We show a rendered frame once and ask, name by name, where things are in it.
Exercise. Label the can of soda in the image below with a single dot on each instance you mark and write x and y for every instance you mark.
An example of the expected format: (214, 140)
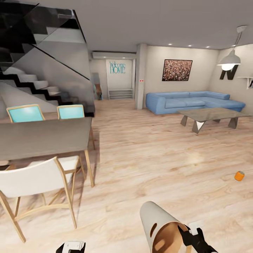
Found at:
(239, 176)

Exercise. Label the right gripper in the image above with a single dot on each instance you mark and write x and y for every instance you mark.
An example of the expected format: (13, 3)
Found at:
(190, 239)

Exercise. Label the breakfast table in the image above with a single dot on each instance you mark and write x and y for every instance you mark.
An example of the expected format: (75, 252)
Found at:
(40, 138)

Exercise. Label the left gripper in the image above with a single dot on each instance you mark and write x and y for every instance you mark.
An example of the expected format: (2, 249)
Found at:
(59, 250)

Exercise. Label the standing mirror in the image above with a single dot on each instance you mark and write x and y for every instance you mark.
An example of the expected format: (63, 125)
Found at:
(97, 86)

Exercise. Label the decorative sign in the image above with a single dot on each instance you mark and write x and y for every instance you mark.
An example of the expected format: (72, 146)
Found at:
(230, 73)

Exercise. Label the trash can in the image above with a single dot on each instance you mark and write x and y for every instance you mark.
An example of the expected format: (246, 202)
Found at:
(161, 229)

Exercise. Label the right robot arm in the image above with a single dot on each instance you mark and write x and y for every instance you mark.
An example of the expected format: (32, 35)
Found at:
(195, 237)

